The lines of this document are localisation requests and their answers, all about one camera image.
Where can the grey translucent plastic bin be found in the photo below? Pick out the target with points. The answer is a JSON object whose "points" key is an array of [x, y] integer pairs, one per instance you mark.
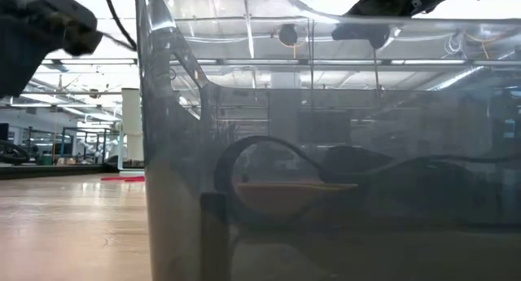
{"points": [[183, 130]]}

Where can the white round pillar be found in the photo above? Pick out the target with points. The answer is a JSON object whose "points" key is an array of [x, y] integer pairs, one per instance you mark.
{"points": [[132, 122]]}

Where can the black round ceiling fixture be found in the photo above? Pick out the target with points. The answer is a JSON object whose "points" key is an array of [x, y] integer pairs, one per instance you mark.
{"points": [[288, 34]]}

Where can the black tape roll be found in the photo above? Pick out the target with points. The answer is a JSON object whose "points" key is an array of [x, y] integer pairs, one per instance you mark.
{"points": [[221, 171]]}

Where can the black curved object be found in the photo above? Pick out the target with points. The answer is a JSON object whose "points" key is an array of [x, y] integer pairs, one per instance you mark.
{"points": [[12, 154]]}

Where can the thin red rubber band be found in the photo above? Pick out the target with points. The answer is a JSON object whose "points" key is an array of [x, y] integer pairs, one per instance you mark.
{"points": [[122, 178]]}

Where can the black aluminium table frame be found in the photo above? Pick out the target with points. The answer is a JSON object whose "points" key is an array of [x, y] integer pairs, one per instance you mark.
{"points": [[61, 171]]}

